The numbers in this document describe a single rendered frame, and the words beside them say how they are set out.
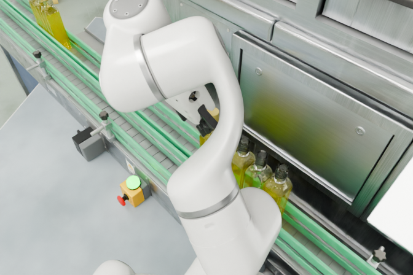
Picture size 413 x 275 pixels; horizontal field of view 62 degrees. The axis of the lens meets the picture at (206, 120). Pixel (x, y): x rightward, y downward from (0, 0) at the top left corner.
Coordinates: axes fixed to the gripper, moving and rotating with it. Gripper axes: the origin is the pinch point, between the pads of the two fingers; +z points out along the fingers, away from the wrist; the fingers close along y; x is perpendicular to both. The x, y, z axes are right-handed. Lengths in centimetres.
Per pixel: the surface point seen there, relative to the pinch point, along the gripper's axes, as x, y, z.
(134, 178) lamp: 19, 28, 45
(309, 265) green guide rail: 3, -28, 45
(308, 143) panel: -19.4, -10.7, 31.2
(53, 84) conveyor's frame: 16, 87, 44
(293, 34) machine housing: -29.0, 0.4, 5.5
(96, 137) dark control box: 19, 54, 47
